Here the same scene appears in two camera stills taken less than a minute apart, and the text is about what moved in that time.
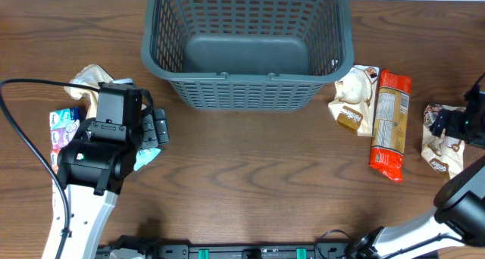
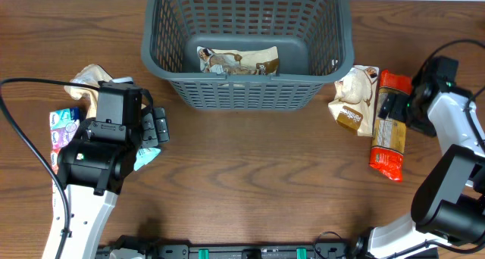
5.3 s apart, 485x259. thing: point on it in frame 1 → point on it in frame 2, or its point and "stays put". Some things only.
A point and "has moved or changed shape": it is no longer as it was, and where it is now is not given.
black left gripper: x=158 y=126 stays put
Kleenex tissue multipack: x=62 y=125 stays put
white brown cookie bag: x=446 y=154 has moved or changed shape
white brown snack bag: x=354 y=106 stays put
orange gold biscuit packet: x=389 y=124 stays put
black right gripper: x=453 y=123 → x=395 y=108
